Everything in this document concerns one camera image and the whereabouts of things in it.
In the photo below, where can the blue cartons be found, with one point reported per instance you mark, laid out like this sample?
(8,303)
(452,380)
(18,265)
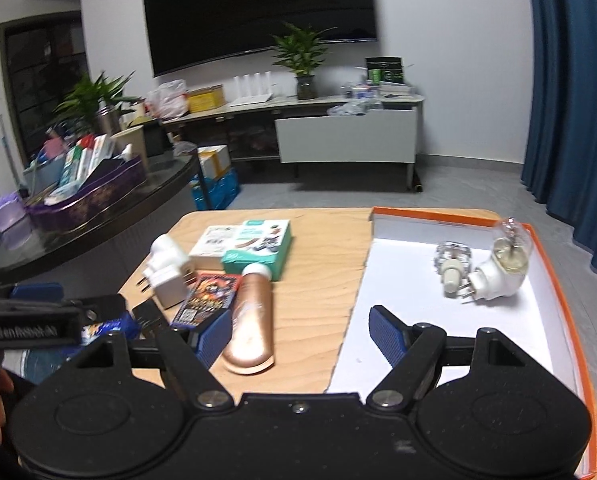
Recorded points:
(218,190)

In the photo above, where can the lavender plastic container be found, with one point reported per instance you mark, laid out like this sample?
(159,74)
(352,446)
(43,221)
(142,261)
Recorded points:
(11,212)

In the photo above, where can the white plug-in bulb night light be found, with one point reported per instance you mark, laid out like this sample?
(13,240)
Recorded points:
(501,267)

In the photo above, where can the large black television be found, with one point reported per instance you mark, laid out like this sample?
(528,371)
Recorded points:
(258,5)

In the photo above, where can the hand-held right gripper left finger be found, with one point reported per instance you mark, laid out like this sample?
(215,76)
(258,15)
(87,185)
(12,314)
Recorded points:
(214,336)

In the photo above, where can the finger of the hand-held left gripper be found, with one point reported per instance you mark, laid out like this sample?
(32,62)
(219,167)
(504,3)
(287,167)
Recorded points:
(38,292)
(103,307)

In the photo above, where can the beige bin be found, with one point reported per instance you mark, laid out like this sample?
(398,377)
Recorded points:
(128,142)

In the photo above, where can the white product box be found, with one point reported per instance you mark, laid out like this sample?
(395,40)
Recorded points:
(209,247)

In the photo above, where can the dark framed door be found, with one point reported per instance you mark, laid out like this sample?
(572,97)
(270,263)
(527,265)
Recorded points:
(41,85)

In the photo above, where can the white and yellow carton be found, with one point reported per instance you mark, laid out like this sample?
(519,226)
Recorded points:
(213,160)

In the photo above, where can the blue curtain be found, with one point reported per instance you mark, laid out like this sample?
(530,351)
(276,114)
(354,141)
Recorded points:
(573,85)

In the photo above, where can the blue waste bin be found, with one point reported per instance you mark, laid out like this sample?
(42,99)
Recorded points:
(33,360)

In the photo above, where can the rounded white power adapter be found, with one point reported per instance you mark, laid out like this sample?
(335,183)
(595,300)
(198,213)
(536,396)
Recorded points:
(168,255)

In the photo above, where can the red illustrated card box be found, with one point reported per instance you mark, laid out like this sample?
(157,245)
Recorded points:
(209,296)

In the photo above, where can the crumpled clear plastic bag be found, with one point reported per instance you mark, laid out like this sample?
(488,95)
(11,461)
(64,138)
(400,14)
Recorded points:
(353,107)

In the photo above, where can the purple patterned box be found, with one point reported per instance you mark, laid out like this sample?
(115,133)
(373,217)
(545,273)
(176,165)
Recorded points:
(93,195)

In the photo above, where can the copper metallic bottle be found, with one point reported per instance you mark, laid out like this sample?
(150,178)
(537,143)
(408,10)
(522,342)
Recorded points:
(249,320)

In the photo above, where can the potted plant in glass vase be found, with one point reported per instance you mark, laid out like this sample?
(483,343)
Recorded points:
(303,55)

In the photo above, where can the leafy plant in metal pot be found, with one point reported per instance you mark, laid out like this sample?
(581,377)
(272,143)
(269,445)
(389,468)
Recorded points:
(96,95)

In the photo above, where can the black and green box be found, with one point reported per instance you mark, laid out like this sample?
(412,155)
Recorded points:
(384,70)

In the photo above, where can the blue packet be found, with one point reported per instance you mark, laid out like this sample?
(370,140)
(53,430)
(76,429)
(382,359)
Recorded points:
(112,329)

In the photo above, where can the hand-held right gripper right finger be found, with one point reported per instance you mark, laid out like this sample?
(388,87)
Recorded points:
(386,335)

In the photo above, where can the white tray with orange rim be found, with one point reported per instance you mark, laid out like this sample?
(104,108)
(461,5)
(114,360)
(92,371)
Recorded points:
(418,290)

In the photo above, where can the teal product box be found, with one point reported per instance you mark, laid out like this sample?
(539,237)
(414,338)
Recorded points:
(261,250)

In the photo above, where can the white and red plastic bag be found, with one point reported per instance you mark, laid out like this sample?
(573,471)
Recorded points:
(167,99)

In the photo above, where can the dark round table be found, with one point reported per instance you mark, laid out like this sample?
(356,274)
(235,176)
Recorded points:
(93,232)

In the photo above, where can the crystal knob with white base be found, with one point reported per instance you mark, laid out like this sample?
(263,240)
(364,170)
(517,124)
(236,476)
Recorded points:
(452,262)

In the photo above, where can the long low media cabinet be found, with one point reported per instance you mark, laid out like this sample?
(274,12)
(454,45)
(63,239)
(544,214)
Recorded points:
(248,130)

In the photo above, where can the white router with antennas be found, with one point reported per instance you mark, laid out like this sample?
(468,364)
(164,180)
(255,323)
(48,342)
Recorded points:
(251,91)

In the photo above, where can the square white power adapter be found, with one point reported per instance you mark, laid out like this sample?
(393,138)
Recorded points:
(168,287)

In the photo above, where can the yellow cardboard box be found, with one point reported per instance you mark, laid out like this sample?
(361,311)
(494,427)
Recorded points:
(206,99)

